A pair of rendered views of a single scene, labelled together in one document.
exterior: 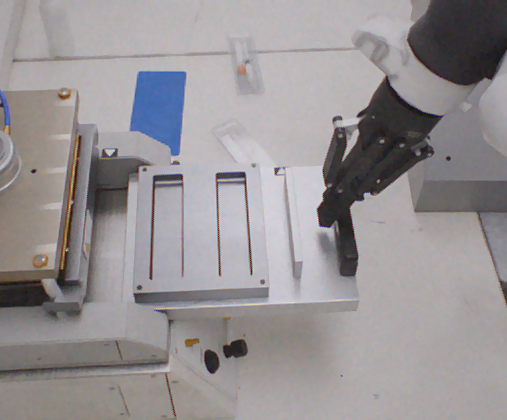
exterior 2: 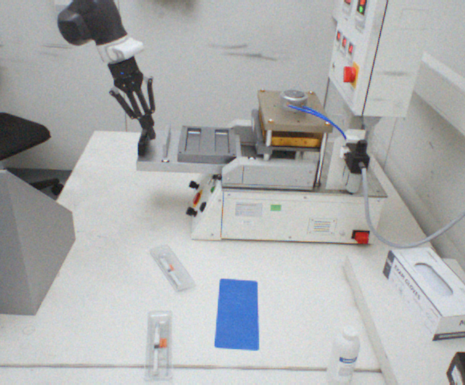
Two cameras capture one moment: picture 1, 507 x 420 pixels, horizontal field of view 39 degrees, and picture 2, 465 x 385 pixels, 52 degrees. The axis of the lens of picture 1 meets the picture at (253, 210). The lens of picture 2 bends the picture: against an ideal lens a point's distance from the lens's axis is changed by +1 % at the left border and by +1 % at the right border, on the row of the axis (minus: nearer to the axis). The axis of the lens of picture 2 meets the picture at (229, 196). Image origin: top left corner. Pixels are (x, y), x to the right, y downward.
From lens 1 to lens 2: 183 cm
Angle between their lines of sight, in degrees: 96
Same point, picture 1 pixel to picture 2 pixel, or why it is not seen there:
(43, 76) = not seen: hidden behind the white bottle
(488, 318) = (68, 199)
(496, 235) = not seen: hidden behind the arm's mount
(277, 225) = (172, 147)
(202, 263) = (207, 131)
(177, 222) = (217, 147)
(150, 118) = (243, 305)
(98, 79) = (293, 344)
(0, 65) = (378, 332)
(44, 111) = (277, 118)
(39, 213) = (267, 98)
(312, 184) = (151, 156)
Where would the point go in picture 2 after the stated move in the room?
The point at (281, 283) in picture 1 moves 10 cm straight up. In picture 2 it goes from (175, 135) to (175, 103)
